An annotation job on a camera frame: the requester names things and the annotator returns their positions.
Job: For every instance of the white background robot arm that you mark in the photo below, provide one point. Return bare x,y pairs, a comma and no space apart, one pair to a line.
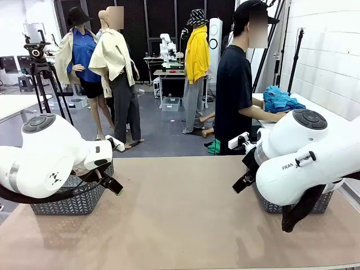
167,47

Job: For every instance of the mannequin in blue shirt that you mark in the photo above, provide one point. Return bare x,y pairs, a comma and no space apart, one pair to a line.
83,53

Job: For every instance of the black light stand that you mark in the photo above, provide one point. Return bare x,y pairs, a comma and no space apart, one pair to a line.
296,56

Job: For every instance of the light blue garment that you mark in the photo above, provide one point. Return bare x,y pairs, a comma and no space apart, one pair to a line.
274,92

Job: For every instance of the person in black t-shirt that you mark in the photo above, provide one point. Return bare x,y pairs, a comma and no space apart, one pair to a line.
233,90

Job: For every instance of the mannequin in cream jacket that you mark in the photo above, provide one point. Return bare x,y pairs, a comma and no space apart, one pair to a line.
118,64

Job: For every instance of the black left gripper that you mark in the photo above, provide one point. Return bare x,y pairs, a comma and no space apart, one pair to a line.
103,177

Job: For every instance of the small grey step stool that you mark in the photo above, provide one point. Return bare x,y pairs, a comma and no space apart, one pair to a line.
26,83

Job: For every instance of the grey woven plastic basket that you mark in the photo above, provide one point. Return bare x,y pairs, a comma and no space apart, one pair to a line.
323,204
78,202

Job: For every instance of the black leaning stand legs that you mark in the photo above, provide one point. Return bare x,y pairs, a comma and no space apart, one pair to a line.
270,50

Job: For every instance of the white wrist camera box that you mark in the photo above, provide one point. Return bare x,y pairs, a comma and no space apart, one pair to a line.
116,143
237,140

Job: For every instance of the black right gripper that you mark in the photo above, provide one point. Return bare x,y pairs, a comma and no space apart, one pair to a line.
251,161

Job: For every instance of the person's right forearm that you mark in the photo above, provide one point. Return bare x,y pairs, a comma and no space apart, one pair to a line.
261,114

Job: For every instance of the black baseball cap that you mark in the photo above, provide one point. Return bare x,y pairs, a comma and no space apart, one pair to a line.
247,7

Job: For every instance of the white table with grey leg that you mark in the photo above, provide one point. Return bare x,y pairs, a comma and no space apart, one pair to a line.
14,105

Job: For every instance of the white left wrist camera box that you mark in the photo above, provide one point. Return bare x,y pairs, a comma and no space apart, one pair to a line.
116,143

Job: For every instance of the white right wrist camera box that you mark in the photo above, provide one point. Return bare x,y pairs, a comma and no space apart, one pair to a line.
237,140

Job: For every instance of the black camera tripod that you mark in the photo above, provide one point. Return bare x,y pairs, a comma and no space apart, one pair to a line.
39,62

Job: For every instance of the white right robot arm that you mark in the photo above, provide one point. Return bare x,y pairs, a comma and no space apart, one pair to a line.
303,157

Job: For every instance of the white tower air conditioner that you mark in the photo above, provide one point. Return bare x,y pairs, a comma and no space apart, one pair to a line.
216,42

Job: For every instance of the background work desk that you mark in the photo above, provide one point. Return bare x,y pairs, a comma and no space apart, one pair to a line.
174,81

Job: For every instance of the mannequin in yellow hoodie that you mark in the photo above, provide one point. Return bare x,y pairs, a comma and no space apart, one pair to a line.
197,56

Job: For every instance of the large white table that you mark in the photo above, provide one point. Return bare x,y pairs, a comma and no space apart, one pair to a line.
332,112

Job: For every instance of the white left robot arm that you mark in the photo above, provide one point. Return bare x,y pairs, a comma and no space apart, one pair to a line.
42,157

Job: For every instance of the clear plastic storage box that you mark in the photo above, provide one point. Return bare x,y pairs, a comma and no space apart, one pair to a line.
170,104

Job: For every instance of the green cloth on floor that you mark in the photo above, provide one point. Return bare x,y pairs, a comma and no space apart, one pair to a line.
216,147

